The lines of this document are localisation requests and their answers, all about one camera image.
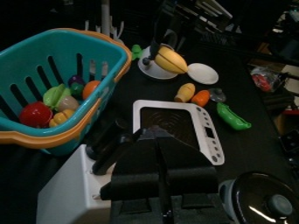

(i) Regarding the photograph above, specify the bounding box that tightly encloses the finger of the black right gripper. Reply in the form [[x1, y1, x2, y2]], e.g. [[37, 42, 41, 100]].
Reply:
[[148, 31, 162, 61], [162, 28, 180, 49]]

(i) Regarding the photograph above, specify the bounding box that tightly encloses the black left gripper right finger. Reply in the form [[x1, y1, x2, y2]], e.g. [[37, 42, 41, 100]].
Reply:
[[153, 126, 230, 224]]

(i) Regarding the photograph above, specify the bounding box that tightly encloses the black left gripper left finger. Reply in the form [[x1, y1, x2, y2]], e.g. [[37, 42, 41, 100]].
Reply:
[[98, 125, 173, 224]]

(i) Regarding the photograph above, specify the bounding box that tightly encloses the yellow toy banana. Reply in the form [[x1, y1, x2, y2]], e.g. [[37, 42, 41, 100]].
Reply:
[[153, 45, 189, 74]]

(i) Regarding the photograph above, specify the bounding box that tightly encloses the teal toy basket orange rim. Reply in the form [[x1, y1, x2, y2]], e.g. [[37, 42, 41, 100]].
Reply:
[[0, 27, 133, 156]]

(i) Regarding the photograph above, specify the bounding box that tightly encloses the small green toy piece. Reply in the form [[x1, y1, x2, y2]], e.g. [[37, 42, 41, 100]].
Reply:
[[130, 44, 144, 61]]

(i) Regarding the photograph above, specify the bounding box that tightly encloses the white bowl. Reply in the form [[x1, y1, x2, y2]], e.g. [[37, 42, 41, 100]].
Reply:
[[136, 43, 180, 81]]

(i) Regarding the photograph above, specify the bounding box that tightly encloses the white toy plate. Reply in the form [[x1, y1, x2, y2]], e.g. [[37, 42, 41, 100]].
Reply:
[[186, 62, 220, 86]]

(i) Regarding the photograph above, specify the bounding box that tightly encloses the white rack stand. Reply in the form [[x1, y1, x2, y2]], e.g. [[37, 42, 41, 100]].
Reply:
[[82, 0, 126, 42]]

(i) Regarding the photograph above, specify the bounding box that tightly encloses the white toy induction stove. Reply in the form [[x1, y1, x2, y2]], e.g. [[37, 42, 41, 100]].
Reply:
[[132, 99, 226, 166]]

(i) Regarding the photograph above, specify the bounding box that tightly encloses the orange toy carrot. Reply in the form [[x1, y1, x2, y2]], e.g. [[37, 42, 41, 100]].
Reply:
[[190, 89, 210, 108]]

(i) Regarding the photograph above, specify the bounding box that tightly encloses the green toy pea pod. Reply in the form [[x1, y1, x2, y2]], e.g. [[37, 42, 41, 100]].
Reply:
[[216, 101, 252, 131]]

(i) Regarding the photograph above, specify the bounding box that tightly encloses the orange toy fruit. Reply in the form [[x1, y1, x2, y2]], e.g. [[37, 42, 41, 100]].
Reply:
[[81, 80, 101, 101]]

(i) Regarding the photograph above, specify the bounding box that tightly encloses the black round pan lid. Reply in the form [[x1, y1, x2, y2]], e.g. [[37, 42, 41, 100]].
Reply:
[[217, 171, 299, 224]]

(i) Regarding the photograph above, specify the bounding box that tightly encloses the purple toy eggplant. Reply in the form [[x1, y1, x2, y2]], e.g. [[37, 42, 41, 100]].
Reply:
[[68, 74, 86, 88]]

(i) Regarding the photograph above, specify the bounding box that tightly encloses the grey toy pot lid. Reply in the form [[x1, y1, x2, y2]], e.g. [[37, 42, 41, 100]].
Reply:
[[206, 87, 228, 104]]

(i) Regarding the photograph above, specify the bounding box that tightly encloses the dark green toy vegetable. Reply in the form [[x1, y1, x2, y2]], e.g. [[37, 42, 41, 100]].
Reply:
[[69, 82, 85, 100]]

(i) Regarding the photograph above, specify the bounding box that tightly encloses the yellow toy bell pepper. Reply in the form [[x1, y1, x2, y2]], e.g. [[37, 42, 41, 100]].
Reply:
[[48, 108, 76, 129]]

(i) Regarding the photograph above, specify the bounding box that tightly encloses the beige toy mushroom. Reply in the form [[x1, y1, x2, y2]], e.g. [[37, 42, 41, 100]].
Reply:
[[56, 95, 80, 112]]

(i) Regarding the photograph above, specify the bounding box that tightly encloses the red item in plastic bag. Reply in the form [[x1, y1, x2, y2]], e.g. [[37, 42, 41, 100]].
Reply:
[[249, 66, 282, 94]]

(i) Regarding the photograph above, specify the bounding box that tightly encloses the green toy lettuce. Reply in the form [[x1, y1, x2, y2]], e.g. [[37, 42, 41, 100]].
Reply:
[[41, 83, 72, 109]]

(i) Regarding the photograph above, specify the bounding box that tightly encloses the red toy tomato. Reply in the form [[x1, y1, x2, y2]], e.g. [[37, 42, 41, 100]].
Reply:
[[18, 101, 53, 129]]

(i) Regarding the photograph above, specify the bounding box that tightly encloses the black toy knife handle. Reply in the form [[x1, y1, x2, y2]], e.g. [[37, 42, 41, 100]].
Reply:
[[89, 132, 136, 176], [84, 117, 129, 161]]

